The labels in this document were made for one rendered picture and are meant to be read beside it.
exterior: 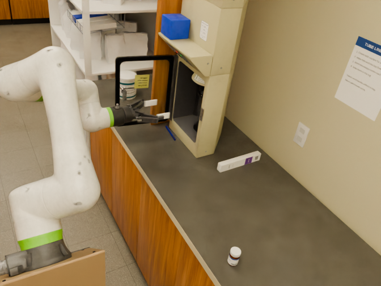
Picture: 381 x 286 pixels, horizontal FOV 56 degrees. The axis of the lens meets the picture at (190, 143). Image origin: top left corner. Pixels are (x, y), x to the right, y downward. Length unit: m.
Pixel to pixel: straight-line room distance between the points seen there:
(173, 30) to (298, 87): 0.66
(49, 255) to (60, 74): 0.53
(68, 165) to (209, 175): 0.90
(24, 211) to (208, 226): 0.75
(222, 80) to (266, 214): 0.65
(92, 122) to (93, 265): 0.70
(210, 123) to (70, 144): 0.89
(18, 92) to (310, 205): 1.33
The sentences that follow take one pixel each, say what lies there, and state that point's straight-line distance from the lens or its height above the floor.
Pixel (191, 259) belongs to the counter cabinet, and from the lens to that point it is 1.63.
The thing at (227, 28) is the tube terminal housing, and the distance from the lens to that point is 1.61.
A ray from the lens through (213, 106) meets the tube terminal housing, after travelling 1.76.
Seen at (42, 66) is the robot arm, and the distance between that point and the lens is 1.20.
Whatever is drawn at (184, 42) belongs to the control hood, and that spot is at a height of 1.51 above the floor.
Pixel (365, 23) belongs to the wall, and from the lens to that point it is 1.62.
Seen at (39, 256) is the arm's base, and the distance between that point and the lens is 1.16.
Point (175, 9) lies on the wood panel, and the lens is 1.89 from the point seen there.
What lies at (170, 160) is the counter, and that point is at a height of 0.94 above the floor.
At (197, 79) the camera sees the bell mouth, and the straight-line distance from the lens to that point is 1.79.
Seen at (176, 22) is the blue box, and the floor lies 1.59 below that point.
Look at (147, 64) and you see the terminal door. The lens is 1.87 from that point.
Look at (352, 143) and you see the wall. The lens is 1.70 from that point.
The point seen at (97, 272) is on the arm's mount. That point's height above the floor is 1.14.
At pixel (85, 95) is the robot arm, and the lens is 1.61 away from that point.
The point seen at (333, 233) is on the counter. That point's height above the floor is 0.94.
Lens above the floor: 2.09
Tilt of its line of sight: 35 degrees down
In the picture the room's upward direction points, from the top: 9 degrees clockwise
